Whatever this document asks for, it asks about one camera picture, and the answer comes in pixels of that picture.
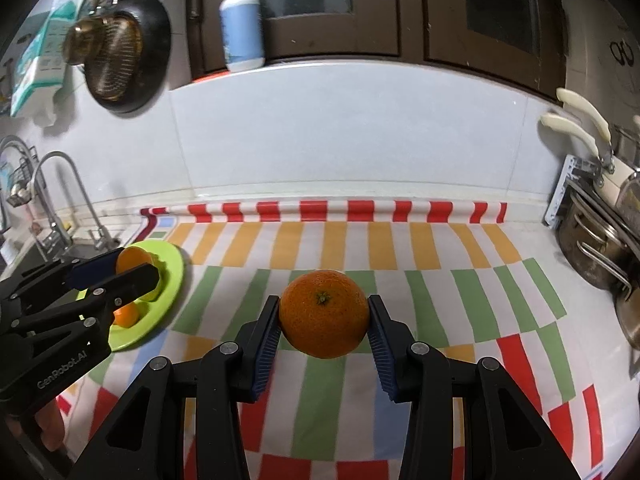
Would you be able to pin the dark wooden cabinet door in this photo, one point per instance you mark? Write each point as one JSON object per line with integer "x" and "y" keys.
{"x": 300, "y": 10}
{"x": 495, "y": 20}

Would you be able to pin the metal strainer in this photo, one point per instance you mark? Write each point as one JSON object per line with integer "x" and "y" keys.
{"x": 115, "y": 60}

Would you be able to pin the steel pot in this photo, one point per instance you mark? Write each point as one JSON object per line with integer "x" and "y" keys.
{"x": 631, "y": 315}
{"x": 585, "y": 245}

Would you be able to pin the colourful striped tablecloth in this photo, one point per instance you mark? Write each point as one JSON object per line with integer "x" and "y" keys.
{"x": 350, "y": 240}

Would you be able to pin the glass pot lid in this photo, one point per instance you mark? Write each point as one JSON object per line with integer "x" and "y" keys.
{"x": 631, "y": 195}

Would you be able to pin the white plastic rack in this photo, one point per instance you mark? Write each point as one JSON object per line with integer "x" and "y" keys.
{"x": 562, "y": 190}

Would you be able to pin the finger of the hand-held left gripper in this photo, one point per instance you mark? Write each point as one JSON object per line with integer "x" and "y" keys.
{"x": 95, "y": 270}
{"x": 135, "y": 280}

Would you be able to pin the teal white carton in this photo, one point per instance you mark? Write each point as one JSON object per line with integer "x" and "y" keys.
{"x": 42, "y": 55}

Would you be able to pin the large orange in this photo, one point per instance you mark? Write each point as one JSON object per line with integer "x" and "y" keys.
{"x": 322, "y": 320}

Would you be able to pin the green plate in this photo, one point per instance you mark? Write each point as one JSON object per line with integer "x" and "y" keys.
{"x": 167, "y": 310}

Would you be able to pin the blue pump bottle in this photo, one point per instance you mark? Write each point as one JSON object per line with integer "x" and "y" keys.
{"x": 242, "y": 30}

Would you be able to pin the small orange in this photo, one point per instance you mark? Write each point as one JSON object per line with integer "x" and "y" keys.
{"x": 134, "y": 258}
{"x": 125, "y": 316}

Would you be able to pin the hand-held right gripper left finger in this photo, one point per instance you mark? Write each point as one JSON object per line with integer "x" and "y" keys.
{"x": 265, "y": 355}

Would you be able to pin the black frying pan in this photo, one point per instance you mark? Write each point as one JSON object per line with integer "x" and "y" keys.
{"x": 155, "y": 35}

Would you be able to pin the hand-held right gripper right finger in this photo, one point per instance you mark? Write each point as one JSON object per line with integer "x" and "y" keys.
{"x": 382, "y": 355}

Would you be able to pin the person's left hand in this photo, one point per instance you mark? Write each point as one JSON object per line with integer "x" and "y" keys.
{"x": 52, "y": 425}

